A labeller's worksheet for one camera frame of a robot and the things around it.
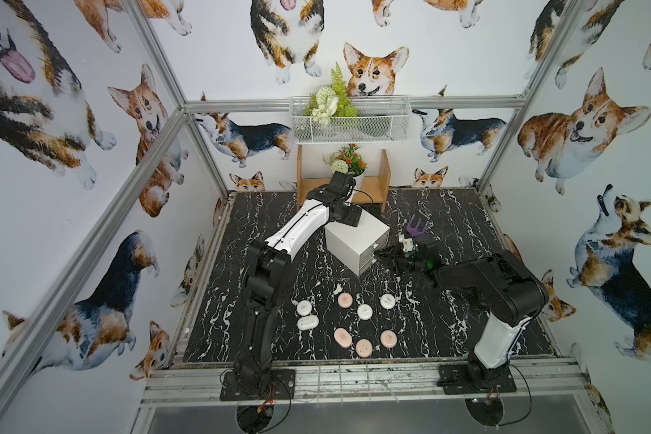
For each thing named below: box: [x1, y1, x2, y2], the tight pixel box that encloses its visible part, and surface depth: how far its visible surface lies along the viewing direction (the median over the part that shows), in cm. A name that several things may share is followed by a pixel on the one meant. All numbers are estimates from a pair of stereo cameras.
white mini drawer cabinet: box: [324, 209, 390, 277], surface depth 92 cm
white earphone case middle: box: [357, 303, 373, 321], surface depth 87 cm
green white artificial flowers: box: [301, 61, 358, 127], surface depth 82 cm
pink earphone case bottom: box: [355, 338, 374, 359], surface depth 80 cm
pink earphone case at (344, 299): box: [338, 292, 353, 309], surface depth 90 cm
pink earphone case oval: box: [333, 327, 352, 349], surface depth 82 cm
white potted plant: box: [321, 142, 368, 191], surface depth 105 cm
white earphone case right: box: [378, 292, 396, 310], surface depth 90 cm
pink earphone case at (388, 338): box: [379, 329, 398, 349], surface depth 82 cm
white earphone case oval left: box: [296, 314, 320, 331], surface depth 85 cm
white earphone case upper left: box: [296, 300, 312, 317], surface depth 89 cm
